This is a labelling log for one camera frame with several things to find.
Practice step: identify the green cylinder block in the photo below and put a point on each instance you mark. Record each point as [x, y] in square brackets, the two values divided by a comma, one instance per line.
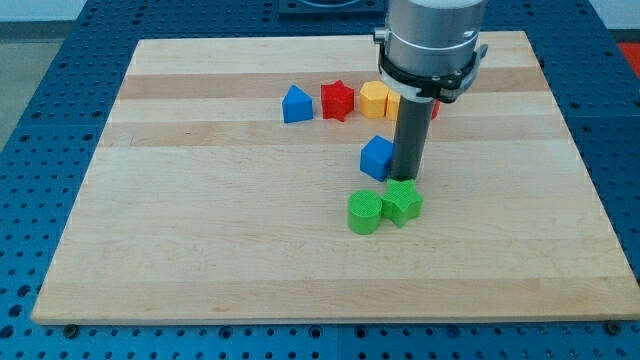
[364, 212]

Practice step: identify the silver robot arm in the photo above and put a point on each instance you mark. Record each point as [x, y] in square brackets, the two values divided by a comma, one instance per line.
[432, 37]

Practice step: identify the black clamp ring bracket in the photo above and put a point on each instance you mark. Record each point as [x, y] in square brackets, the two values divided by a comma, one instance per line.
[440, 85]

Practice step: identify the green star block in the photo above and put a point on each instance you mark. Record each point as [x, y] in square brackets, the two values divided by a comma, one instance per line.
[401, 202]

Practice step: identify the yellow hexagon block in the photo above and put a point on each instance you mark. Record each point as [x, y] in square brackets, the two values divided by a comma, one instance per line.
[373, 99]

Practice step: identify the red block behind rod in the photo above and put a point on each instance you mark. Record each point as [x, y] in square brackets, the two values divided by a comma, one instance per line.
[435, 110]

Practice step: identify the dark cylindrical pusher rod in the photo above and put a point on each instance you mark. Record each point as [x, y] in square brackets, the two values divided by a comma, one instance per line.
[409, 138]

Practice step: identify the red star block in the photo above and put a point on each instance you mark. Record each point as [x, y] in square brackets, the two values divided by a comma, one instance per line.
[337, 100]

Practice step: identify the wooden board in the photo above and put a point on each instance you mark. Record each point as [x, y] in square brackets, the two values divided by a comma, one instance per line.
[202, 206]

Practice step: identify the blue triangular prism block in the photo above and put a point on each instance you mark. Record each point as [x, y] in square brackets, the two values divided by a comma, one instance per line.
[297, 105]

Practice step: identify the blue cube block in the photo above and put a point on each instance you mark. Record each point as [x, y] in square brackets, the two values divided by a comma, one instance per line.
[375, 158]

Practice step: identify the yellow block behind rod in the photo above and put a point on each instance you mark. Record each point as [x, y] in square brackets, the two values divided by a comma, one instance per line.
[392, 105]

